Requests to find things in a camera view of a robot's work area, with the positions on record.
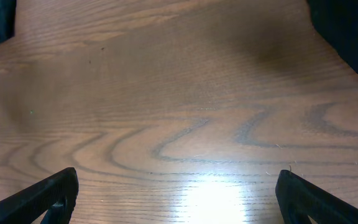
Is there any pile of clothes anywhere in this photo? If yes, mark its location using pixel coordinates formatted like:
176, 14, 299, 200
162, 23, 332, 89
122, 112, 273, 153
307, 0, 358, 74

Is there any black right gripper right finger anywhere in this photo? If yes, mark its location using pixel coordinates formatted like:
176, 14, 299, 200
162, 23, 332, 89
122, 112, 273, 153
275, 170, 358, 224

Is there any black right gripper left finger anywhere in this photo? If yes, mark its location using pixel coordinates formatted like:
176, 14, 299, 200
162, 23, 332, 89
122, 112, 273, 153
0, 167, 79, 224

